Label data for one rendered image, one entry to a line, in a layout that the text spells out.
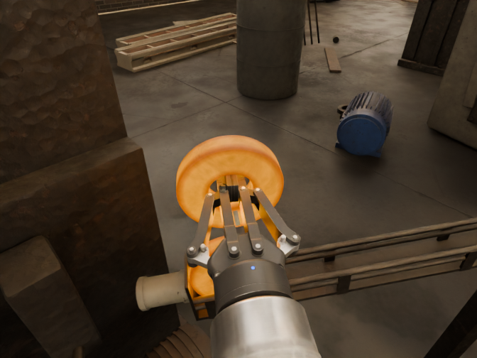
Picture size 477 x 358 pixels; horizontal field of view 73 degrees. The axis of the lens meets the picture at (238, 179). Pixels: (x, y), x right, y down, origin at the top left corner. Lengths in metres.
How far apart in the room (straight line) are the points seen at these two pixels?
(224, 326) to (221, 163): 0.21
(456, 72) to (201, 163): 2.37
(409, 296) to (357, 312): 0.25
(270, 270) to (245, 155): 0.16
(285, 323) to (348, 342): 1.10
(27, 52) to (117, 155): 0.20
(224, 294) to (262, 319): 0.05
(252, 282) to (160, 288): 0.33
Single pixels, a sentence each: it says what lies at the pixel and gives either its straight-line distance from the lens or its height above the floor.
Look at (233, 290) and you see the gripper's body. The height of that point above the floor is 0.94.
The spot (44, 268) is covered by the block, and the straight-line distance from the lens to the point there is 0.56.
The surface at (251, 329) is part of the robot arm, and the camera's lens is 0.27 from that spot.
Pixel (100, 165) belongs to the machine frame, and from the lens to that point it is 0.61.
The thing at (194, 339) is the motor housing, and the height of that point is 0.53.
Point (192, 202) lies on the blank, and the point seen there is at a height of 0.89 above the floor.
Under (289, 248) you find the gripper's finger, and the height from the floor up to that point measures 0.91.
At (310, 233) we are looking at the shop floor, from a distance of 1.66.
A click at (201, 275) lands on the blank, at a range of 0.58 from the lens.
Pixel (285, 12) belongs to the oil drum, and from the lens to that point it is 2.78.
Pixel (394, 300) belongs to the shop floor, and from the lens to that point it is 1.53.
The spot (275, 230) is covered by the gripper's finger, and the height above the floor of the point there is 0.92.
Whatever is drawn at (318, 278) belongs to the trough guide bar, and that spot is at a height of 0.70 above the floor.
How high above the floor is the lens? 1.19
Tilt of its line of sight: 38 degrees down
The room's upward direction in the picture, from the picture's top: straight up
